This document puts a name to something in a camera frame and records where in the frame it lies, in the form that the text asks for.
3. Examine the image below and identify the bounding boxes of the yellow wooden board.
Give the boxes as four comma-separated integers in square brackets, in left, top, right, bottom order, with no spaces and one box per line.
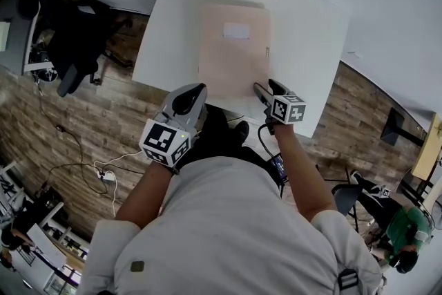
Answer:
[412,111,442,181]

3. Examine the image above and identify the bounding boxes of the grey desk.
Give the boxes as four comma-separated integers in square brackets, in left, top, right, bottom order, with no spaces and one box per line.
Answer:
[0,0,39,76]

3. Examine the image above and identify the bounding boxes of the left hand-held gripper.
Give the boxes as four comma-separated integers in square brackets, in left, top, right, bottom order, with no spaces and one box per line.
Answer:
[139,82,209,168]

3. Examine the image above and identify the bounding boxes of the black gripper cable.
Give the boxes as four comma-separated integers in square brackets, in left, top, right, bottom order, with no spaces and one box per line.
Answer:
[258,122,278,163]

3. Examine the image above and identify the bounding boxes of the black office chair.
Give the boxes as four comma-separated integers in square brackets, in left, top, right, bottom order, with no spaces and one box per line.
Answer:
[15,0,134,98]

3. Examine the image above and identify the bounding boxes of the person's right forearm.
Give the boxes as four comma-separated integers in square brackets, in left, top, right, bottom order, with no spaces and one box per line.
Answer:
[274,120,338,222]

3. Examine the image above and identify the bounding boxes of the black stand base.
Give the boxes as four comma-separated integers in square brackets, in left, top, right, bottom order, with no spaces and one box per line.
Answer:
[379,106,427,146]

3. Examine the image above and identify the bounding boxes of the pink folder item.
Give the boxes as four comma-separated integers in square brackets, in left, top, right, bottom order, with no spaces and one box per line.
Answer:
[197,1,272,98]

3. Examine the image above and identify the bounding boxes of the black and blue waist device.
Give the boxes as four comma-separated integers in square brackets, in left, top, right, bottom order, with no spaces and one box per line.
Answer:
[269,154,290,181]

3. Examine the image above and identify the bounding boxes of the white power strip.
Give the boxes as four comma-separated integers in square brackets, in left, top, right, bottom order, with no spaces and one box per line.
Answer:
[95,167,117,184]

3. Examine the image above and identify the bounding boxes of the white floor cable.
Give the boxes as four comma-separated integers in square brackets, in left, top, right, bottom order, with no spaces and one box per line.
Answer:
[93,150,148,218]

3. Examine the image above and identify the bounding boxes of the person's black trousers and shoes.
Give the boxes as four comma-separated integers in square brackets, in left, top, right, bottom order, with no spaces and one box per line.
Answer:
[197,103,273,166]

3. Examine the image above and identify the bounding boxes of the white shelf rack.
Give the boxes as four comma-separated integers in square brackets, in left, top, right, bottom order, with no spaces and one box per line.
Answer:
[0,160,91,295]

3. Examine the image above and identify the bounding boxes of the person's grey shirt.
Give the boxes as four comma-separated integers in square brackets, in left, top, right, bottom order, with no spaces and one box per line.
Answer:
[78,155,383,295]

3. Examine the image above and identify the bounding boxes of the grey strap buckle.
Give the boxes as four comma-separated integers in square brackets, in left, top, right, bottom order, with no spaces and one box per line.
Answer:
[336,267,361,292]

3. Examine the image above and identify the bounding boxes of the person's left forearm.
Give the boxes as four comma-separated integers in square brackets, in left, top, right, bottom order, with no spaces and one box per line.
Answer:
[115,162,174,229]

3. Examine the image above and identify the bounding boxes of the white table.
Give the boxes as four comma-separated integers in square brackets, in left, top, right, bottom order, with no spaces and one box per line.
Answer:
[132,0,353,139]

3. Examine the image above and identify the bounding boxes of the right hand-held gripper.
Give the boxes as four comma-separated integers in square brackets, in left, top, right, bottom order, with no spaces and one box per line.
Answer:
[253,78,307,135]

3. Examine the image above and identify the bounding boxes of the black folding chair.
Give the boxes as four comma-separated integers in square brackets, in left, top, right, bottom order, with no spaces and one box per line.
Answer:
[316,164,369,227]

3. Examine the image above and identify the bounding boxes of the black floor cable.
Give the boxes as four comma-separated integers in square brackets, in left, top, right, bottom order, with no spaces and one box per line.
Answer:
[33,79,146,196]

